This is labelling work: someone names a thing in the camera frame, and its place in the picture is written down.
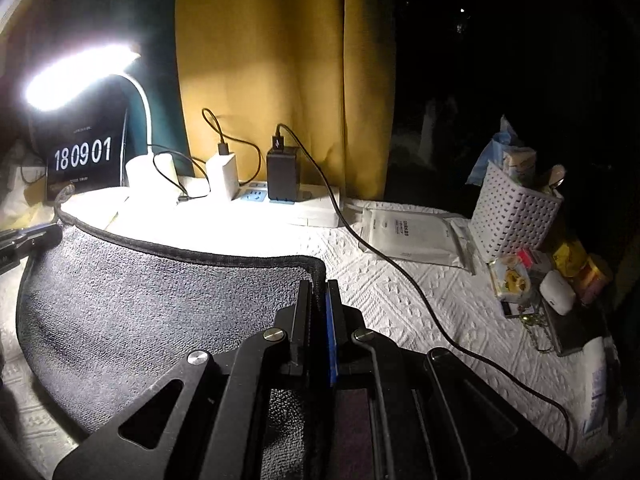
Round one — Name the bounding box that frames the purple and grey towel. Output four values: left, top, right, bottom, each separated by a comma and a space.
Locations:
14, 204, 377, 480

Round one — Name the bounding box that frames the white plastic pouch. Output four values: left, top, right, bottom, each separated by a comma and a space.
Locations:
356, 208, 474, 273

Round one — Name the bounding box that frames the white textured tablecloth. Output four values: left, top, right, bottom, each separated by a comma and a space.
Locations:
1, 191, 636, 479

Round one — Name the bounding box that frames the tablet showing clock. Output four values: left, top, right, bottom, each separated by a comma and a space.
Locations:
36, 94, 128, 203

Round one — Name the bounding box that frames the black power adapter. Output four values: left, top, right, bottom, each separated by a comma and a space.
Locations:
267, 133, 299, 203

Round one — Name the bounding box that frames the white power strip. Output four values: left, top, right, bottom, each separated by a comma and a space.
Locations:
178, 181, 340, 229

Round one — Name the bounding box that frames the white desk lamp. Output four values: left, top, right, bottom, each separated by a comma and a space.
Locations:
24, 42, 181, 200

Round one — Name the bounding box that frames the white phone charger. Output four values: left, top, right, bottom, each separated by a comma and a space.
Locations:
206, 142, 240, 202

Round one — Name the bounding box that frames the white perforated basket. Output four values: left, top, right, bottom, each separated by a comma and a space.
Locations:
469, 162, 563, 263

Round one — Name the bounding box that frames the white earbuds case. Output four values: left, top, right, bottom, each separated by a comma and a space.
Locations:
539, 270, 576, 315

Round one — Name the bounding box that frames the gold tin can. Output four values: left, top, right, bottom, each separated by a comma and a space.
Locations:
572, 255, 612, 306

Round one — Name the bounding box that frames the yellow curtain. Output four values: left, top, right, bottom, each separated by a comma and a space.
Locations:
175, 0, 395, 200

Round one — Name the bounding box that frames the dark green curtain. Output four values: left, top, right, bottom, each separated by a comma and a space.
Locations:
110, 0, 190, 155

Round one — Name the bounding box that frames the white tube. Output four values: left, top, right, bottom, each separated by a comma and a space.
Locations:
580, 337, 627, 438

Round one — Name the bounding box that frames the long black cable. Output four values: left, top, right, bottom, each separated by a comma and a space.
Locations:
274, 122, 574, 453

